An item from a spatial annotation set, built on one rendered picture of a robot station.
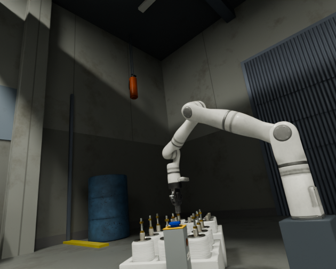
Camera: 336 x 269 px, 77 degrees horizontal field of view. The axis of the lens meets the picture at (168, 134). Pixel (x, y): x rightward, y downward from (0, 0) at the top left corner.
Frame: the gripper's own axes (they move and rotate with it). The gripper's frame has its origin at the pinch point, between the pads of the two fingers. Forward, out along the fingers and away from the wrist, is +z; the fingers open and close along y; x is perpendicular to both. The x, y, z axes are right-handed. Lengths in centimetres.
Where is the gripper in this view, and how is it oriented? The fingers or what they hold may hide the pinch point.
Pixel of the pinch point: (177, 209)
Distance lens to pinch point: 122.1
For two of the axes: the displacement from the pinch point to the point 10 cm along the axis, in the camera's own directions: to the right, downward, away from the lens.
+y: -4.4, -2.2, -8.7
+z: 1.1, 9.5, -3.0
